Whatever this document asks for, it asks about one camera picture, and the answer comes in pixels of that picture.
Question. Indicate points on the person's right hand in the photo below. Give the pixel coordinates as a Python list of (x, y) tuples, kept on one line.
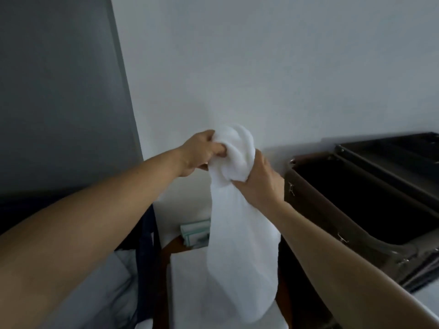
[(265, 185)]

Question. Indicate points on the person's left hand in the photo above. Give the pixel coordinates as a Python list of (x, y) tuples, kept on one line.
[(199, 150)]

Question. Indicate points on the white towel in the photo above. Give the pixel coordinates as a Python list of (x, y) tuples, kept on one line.
[(188, 287), (240, 253)]

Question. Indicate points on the brown housekeeping cart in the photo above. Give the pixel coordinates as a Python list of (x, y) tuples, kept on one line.
[(343, 195)]

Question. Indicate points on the teal white boxes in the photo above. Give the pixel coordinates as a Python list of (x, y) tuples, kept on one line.
[(195, 234)]

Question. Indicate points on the person's right forearm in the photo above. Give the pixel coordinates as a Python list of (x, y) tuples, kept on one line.
[(343, 270)]

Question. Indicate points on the person's left forearm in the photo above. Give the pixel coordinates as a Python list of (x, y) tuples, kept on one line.
[(68, 243)]

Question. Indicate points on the round wooden side table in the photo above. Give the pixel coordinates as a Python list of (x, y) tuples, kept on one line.
[(171, 244)]

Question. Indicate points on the grey door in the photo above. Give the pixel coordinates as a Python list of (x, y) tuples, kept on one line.
[(61, 92)]

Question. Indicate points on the white pillowcase black piping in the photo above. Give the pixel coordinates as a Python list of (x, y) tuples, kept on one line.
[(96, 298)]

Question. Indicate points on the navy laundry hamper white frame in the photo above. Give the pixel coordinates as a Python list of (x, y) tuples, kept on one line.
[(147, 270)]

